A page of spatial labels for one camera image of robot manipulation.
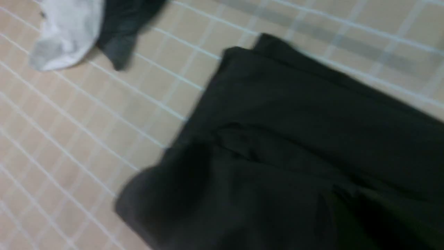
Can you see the dark gray crumpled garment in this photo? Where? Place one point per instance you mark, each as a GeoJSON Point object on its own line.
{"type": "Point", "coordinates": [122, 21]}

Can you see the beige checkered tablecloth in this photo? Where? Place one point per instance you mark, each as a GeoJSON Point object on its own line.
{"type": "Point", "coordinates": [71, 138]}

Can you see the dark gray long-sleeved shirt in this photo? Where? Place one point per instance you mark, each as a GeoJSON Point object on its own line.
{"type": "Point", "coordinates": [285, 153]}

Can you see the white crumpled garment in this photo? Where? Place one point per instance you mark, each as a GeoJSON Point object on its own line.
{"type": "Point", "coordinates": [69, 30]}

